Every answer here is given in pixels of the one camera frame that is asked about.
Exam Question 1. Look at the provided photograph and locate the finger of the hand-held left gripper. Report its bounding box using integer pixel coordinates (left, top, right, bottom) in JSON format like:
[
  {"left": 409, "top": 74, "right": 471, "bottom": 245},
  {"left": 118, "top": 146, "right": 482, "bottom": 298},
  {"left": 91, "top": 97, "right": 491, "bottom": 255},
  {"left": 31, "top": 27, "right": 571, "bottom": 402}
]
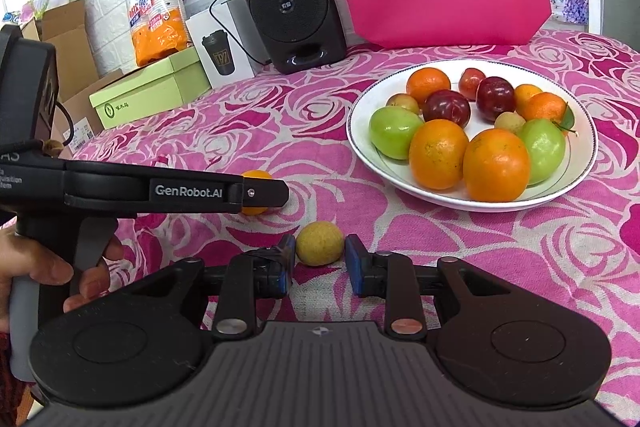
[{"left": 239, "top": 177, "right": 290, "bottom": 214}]

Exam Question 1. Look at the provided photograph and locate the white ceramic plate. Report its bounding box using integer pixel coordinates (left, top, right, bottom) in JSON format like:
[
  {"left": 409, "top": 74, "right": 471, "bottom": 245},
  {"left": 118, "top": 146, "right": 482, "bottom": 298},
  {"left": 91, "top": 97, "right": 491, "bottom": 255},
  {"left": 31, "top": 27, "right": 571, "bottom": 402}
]
[{"left": 346, "top": 59, "right": 599, "bottom": 212}]

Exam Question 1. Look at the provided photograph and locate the small orange mandarin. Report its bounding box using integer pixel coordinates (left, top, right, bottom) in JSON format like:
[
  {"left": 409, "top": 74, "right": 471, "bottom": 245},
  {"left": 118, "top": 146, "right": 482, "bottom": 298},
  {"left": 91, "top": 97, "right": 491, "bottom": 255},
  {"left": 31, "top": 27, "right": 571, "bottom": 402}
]
[{"left": 514, "top": 84, "right": 543, "bottom": 112}]

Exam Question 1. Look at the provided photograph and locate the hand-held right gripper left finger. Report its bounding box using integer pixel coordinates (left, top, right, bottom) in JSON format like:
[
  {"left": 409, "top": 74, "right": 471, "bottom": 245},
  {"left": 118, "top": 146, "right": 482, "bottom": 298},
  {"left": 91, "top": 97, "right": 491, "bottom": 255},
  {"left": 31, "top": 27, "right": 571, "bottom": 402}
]
[{"left": 117, "top": 233, "right": 299, "bottom": 342}]

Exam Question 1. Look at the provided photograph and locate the low labelled cardboard box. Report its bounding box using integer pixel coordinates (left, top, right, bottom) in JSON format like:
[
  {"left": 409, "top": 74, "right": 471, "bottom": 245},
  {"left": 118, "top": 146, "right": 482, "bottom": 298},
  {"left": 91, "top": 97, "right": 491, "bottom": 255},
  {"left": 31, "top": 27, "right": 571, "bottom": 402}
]
[{"left": 52, "top": 69, "right": 126, "bottom": 152}]

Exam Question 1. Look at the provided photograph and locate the colourful plastic bag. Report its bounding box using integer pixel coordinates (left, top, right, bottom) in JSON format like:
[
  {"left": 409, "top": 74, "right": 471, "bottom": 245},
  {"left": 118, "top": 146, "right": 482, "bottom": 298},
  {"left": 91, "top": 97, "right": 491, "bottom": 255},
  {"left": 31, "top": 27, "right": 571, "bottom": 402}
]
[{"left": 17, "top": 0, "right": 83, "bottom": 25}]

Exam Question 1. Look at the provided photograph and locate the white cup box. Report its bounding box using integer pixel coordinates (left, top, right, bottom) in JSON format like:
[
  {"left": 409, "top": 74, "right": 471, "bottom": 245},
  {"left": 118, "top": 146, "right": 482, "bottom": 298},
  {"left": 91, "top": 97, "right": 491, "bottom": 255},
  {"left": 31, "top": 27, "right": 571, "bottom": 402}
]
[{"left": 185, "top": 2, "right": 256, "bottom": 90}]

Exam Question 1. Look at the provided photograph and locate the large orange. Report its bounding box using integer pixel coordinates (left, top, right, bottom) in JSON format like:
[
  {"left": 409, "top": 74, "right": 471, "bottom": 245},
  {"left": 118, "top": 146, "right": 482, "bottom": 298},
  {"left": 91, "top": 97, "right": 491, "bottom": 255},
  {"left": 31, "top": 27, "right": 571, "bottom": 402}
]
[
  {"left": 462, "top": 128, "right": 531, "bottom": 202},
  {"left": 408, "top": 119, "right": 470, "bottom": 191}
]

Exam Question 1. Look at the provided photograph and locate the black speaker cable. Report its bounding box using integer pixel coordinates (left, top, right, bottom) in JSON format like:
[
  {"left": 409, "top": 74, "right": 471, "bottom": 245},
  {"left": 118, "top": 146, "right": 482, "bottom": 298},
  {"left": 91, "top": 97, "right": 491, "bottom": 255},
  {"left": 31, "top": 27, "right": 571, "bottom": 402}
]
[{"left": 209, "top": 0, "right": 273, "bottom": 65}]

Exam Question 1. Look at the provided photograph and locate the small yellow-orange mandarin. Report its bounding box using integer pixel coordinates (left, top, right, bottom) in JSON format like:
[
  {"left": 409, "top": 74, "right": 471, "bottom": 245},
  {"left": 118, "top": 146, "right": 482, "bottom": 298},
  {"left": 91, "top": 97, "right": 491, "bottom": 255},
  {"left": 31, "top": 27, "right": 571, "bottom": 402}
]
[{"left": 241, "top": 169, "right": 275, "bottom": 217}]

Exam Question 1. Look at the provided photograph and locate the small bright red plum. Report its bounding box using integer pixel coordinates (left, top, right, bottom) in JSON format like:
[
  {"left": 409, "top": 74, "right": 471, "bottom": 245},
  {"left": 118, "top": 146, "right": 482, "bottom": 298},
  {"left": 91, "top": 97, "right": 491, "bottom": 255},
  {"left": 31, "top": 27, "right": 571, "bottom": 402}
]
[{"left": 458, "top": 68, "right": 487, "bottom": 102}]

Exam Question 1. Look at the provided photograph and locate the green shoe box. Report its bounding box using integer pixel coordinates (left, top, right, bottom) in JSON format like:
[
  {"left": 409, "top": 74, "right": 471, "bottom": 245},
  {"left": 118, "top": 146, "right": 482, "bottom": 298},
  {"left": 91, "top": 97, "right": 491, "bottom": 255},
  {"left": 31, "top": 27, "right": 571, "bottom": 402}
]
[{"left": 89, "top": 46, "right": 213, "bottom": 131}]

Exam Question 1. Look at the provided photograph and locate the green jujube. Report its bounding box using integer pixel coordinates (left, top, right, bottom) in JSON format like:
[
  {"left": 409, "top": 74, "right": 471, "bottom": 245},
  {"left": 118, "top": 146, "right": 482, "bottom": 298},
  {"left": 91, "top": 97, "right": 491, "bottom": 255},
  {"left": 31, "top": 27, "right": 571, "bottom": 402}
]
[
  {"left": 369, "top": 106, "right": 426, "bottom": 160},
  {"left": 515, "top": 118, "right": 567, "bottom": 186}
]

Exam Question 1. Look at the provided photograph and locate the tall open cardboard box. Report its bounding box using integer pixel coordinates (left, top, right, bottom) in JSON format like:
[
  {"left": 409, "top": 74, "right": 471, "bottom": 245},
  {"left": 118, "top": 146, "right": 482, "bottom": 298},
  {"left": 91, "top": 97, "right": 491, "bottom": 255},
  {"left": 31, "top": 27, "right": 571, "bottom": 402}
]
[{"left": 20, "top": 0, "right": 101, "bottom": 105}]

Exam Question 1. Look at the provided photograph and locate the dark red plum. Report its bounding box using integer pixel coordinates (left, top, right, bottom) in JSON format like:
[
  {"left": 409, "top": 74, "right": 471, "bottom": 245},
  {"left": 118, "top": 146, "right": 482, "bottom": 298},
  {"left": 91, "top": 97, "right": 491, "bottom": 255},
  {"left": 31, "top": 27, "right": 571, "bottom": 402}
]
[
  {"left": 422, "top": 89, "right": 472, "bottom": 128},
  {"left": 476, "top": 77, "right": 517, "bottom": 122}
]

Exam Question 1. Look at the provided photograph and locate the person's left hand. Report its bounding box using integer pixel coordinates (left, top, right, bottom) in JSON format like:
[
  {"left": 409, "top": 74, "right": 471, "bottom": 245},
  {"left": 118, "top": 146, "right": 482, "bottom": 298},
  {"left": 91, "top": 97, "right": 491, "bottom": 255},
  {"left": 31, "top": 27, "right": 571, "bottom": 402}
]
[{"left": 0, "top": 228, "right": 125, "bottom": 334}]

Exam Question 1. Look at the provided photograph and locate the small reddish peach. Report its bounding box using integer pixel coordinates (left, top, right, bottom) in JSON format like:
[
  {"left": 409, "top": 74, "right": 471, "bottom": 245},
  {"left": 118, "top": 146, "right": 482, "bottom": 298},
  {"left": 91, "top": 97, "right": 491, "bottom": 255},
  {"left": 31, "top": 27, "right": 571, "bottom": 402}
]
[{"left": 386, "top": 93, "right": 421, "bottom": 115}]

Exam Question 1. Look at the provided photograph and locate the tangerine with green leaf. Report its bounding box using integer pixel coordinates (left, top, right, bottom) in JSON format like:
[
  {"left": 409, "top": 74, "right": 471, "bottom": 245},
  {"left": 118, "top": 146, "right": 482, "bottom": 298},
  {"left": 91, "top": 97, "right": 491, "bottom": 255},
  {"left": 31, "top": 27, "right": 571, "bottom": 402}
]
[{"left": 522, "top": 92, "right": 576, "bottom": 136}]

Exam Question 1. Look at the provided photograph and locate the deep orange tangerine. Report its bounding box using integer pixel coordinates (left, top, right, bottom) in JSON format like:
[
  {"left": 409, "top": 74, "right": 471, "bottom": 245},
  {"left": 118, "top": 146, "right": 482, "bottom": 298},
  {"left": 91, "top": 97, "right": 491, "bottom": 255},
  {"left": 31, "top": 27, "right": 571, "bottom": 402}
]
[{"left": 406, "top": 68, "right": 452, "bottom": 105}]

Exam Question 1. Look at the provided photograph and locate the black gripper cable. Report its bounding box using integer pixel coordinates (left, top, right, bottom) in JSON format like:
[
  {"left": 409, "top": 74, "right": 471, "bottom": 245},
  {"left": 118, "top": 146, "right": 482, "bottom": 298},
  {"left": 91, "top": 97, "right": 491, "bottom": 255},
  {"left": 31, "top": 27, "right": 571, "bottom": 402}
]
[{"left": 52, "top": 99, "right": 75, "bottom": 145}]

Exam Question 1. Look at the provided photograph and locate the pink rose-print tablecloth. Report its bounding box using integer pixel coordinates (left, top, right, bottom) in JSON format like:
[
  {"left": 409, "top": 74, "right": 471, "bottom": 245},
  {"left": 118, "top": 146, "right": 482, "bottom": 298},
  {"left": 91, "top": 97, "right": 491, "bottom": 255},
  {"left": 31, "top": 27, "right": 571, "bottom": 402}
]
[{"left": 0, "top": 27, "right": 640, "bottom": 427}]

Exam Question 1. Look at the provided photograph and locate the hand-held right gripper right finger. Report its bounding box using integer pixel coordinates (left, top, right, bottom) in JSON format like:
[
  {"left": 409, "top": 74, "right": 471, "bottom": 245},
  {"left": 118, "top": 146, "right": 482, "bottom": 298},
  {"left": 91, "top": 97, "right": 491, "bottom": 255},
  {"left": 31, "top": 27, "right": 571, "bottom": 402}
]
[{"left": 344, "top": 233, "right": 524, "bottom": 340}]

